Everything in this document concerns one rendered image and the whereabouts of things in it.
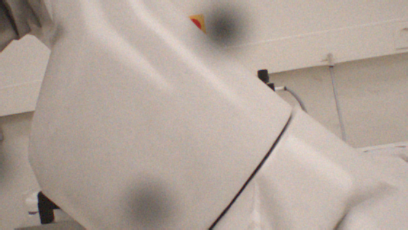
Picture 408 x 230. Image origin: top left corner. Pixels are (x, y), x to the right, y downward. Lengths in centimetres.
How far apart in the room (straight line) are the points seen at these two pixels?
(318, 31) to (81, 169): 139
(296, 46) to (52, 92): 133
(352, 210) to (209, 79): 8
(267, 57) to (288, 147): 131
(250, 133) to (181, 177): 3
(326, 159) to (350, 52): 132
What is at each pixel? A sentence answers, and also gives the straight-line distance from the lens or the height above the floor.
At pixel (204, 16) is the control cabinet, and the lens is 117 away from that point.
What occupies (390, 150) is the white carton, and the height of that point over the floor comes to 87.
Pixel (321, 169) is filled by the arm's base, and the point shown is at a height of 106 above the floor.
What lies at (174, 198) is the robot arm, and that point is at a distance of 20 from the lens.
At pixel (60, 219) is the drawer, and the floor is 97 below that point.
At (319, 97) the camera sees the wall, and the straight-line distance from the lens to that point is 157.
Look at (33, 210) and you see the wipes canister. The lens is 134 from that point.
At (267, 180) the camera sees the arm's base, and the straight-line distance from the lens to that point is 20.
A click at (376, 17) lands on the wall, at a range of 158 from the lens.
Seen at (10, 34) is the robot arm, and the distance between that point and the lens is 28.
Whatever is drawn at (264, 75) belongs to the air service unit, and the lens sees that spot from 116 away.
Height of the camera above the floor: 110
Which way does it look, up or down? 3 degrees down
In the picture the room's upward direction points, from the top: 9 degrees counter-clockwise
